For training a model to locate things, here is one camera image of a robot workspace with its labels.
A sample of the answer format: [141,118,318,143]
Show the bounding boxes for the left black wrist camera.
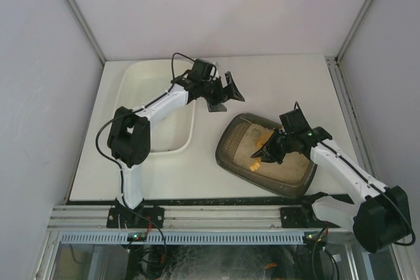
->
[188,58,217,82]

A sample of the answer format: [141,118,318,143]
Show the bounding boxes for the grey slotted cable duct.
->
[61,231,305,245]

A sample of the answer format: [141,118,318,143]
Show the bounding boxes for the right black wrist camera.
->
[280,109,312,136]

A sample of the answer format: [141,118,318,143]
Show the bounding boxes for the yellow litter scoop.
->
[249,128,285,172]

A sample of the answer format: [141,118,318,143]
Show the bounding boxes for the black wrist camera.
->
[188,58,217,82]
[280,109,312,136]

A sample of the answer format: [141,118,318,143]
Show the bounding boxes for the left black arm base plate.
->
[106,205,165,229]

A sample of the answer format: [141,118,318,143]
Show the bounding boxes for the grey litter box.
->
[214,112,318,198]

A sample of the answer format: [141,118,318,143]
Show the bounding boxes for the white plastic tray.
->
[114,60,196,155]

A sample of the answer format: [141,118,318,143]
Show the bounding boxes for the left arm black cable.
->
[170,51,198,81]

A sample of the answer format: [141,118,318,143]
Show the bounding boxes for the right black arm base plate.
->
[280,207,316,228]

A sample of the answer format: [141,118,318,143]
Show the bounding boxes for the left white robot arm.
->
[107,70,245,210]

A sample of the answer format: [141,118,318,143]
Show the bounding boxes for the aluminium front rail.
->
[47,203,405,230]

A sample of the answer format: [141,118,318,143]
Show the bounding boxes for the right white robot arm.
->
[251,127,416,253]

